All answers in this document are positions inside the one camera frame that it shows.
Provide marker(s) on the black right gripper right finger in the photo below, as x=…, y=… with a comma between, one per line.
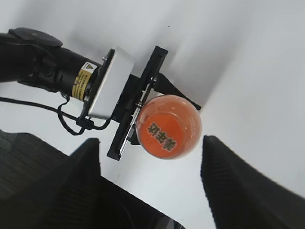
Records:
x=240, y=197

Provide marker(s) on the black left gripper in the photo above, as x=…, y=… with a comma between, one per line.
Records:
x=137, y=91

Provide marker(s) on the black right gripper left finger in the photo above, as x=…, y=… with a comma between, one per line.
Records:
x=42, y=188

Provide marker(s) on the orange Mirinda soda bottle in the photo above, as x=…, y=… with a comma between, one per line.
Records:
x=183, y=110

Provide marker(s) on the orange bottle cap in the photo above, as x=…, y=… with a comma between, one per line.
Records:
x=162, y=135

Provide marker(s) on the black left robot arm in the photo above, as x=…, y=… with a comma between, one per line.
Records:
x=36, y=59

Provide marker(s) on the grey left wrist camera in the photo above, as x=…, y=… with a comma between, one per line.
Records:
x=105, y=97

